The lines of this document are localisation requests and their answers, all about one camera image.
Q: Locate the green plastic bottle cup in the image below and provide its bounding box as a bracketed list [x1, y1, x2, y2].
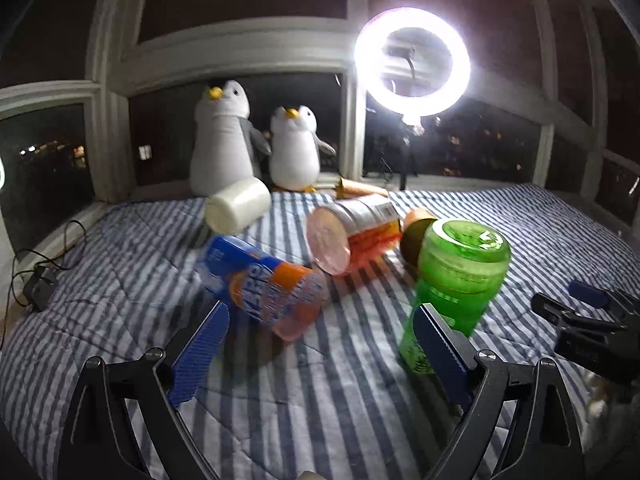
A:
[398, 219, 512, 376]

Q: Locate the small plush penguin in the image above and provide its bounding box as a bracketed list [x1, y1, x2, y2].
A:
[269, 105, 336, 192]

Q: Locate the black power adapter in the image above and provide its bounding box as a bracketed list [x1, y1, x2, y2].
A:
[23, 266, 58, 312]

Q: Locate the clear orange plastic bottle cup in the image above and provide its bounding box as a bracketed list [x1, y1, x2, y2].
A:
[306, 194, 401, 276]

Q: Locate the bright ring light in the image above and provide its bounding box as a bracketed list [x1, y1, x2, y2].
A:
[354, 8, 471, 126]

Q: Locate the black adapter cable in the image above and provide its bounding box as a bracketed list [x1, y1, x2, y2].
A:
[0, 219, 88, 351]

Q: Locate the blue orange Arctic Ocean bottle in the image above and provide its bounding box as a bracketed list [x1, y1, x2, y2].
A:
[195, 235, 329, 342]

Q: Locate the brown round cup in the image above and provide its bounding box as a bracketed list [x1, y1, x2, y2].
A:
[399, 208, 436, 268]

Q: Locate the white plastic cup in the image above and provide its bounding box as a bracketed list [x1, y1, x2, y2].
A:
[204, 177, 271, 235]

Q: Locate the blue white striped quilt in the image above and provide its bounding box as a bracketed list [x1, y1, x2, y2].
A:
[1, 184, 639, 479]

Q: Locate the brown paper cup lying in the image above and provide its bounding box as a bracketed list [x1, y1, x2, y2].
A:
[335, 178, 388, 200]

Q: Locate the large plush penguin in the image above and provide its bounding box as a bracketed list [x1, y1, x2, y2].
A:
[190, 80, 271, 196]

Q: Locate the black ring light stand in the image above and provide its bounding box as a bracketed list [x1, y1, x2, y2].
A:
[362, 115, 425, 191]

